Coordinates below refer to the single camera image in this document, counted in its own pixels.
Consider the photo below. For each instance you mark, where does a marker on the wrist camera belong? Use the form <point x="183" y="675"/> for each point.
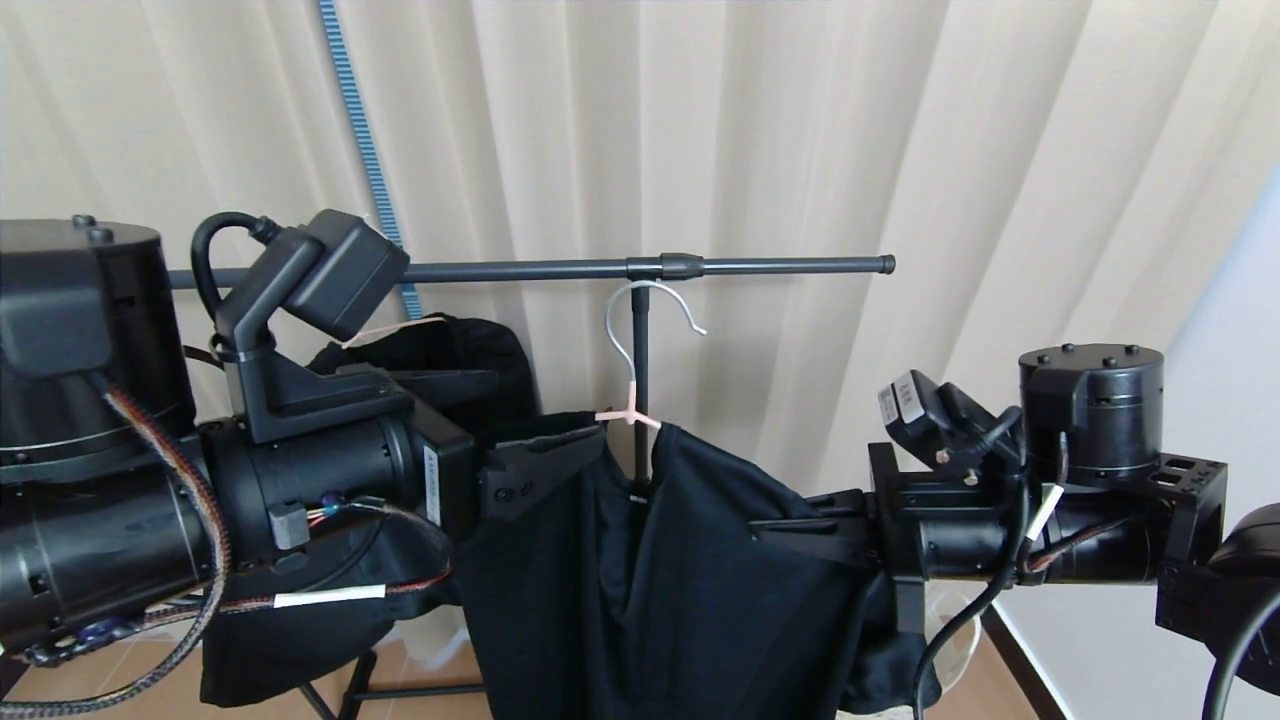
<point x="340" y="265"/>
<point x="915" y="400"/>

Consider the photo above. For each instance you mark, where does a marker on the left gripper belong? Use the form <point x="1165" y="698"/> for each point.
<point x="350" y="480"/>

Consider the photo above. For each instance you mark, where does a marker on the black smooth garment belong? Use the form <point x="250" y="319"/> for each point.
<point x="650" y="600"/>

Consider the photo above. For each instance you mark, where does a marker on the black clothes rack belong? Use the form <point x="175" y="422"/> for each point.
<point x="560" y="268"/>

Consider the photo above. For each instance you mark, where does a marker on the pink clothes hanger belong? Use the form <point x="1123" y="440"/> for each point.
<point x="385" y="330"/>
<point x="627" y="413"/>

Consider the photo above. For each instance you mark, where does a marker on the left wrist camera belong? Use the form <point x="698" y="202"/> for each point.
<point x="340" y="265"/>

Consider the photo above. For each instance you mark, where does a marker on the white laundry basket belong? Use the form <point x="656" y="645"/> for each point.
<point x="958" y="650"/>

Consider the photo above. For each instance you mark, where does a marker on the black knit garment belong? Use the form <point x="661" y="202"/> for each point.
<point x="300" y="650"/>

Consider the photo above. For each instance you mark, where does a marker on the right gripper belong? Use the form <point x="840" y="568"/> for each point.
<point x="960" y="540"/>

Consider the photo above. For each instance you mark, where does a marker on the beige curtain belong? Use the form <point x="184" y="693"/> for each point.
<point x="150" y="100"/>
<point x="800" y="120"/>

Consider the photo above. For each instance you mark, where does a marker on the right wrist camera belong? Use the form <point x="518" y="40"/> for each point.
<point x="915" y="400"/>

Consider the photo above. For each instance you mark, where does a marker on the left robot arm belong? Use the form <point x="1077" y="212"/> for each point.
<point x="80" y="550"/>

